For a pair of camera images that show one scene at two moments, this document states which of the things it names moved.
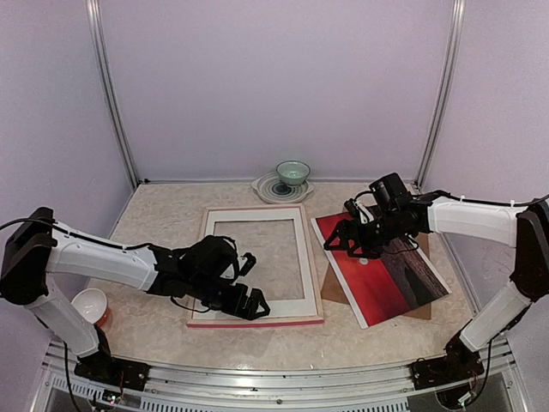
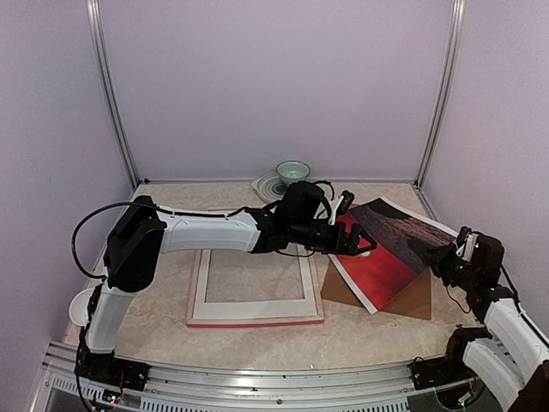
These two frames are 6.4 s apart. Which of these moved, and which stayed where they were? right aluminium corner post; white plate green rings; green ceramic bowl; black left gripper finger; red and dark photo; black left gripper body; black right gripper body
Moved: black right gripper body; red and dark photo; black left gripper finger; black left gripper body
Stayed: white plate green rings; green ceramic bowl; right aluminium corner post
